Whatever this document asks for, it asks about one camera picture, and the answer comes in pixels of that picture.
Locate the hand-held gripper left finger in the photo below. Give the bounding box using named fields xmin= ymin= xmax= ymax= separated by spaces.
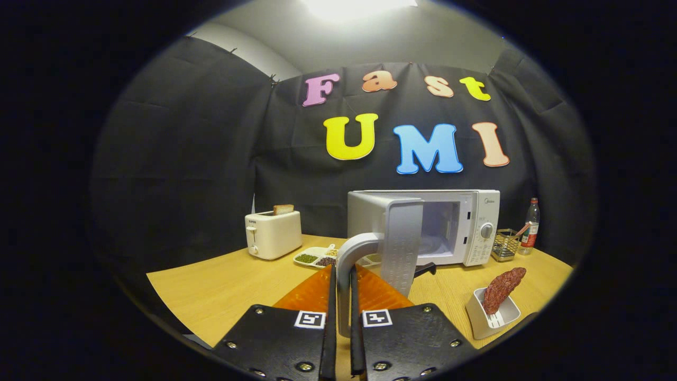
xmin=212 ymin=264 xmax=337 ymax=381

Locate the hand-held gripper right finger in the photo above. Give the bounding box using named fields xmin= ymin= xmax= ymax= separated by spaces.
xmin=349 ymin=264 xmax=479 ymax=381

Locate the reddish brown meat piece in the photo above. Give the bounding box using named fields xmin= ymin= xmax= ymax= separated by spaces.
xmin=482 ymin=267 xmax=527 ymax=316

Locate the white toaster oven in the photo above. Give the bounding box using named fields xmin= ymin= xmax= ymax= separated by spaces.
xmin=336 ymin=189 xmax=501 ymax=339

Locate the white bread toaster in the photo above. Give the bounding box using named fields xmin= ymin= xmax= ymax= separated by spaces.
xmin=245 ymin=210 xmax=303 ymax=260

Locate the white divided bean dish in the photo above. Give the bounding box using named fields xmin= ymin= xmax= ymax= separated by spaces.
xmin=294 ymin=244 xmax=381 ymax=269

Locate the small white ribbed tray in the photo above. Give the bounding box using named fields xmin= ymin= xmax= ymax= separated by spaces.
xmin=465 ymin=287 xmax=522 ymax=340

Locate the clear bottle with red cap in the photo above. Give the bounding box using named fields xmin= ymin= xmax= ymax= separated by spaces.
xmin=518 ymin=198 xmax=541 ymax=256

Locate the black backdrop cloth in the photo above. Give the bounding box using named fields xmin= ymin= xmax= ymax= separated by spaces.
xmin=90 ymin=36 xmax=596 ymax=297

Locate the wire mesh basket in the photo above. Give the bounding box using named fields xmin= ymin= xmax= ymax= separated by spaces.
xmin=491 ymin=229 xmax=522 ymax=262

